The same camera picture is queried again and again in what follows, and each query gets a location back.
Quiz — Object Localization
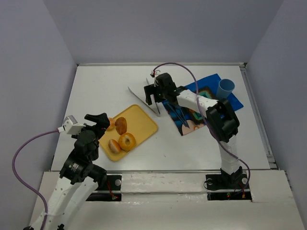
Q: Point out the metal tongs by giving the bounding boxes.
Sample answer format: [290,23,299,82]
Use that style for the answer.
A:
[127,78,161,117]

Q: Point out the brown glazed bread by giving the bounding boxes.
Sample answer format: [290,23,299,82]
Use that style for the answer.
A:
[188,109,196,115]

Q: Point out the dark brown bread roll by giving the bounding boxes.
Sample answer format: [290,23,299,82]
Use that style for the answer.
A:
[205,90,214,99]

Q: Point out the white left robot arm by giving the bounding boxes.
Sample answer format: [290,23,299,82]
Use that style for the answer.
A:
[27,113,110,230]

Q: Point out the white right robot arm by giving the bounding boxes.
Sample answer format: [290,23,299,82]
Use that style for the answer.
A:
[144,73,245,191]

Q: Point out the brown oblong bread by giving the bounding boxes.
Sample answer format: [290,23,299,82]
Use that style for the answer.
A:
[115,117,127,135]

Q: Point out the small orange bun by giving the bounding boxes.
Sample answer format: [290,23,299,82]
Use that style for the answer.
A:
[107,117,115,131]

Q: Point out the blue plastic spoon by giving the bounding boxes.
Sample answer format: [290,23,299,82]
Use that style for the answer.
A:
[174,106,189,128]

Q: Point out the blue plastic fork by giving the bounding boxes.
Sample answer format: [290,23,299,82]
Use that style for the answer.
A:
[167,103,185,126]

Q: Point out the blue plastic knife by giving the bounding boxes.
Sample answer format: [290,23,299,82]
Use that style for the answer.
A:
[179,107,187,126]

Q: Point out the white round bun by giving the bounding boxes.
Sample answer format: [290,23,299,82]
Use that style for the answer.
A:
[108,139,121,154]

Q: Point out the golden bagel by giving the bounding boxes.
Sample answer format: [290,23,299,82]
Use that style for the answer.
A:
[118,132,136,151]

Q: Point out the yellow plastic tray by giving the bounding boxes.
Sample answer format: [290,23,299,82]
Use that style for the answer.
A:
[99,104,158,161]

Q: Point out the blue printed placemat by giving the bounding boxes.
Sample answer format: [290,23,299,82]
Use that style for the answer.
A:
[160,73,244,137]

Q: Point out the green square plate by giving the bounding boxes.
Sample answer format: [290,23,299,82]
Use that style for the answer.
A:
[188,86,217,125]

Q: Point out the light blue plastic cup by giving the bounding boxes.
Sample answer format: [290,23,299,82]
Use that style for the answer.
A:
[216,79,235,99]

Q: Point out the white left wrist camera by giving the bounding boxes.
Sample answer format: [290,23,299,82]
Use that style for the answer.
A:
[57,115,85,135]

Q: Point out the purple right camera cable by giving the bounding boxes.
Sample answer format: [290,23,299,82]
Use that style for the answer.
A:
[152,62,251,199]

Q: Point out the purple camera cable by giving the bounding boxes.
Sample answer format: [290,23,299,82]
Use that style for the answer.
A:
[12,129,59,230]
[152,62,251,199]

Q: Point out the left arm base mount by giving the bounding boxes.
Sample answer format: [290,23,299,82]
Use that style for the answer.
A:
[86,174,122,202]

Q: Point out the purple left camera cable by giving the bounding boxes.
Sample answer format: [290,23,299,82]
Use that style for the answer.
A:
[12,129,59,230]

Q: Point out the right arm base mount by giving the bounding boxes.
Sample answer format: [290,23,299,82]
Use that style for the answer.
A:
[203,173,252,201]

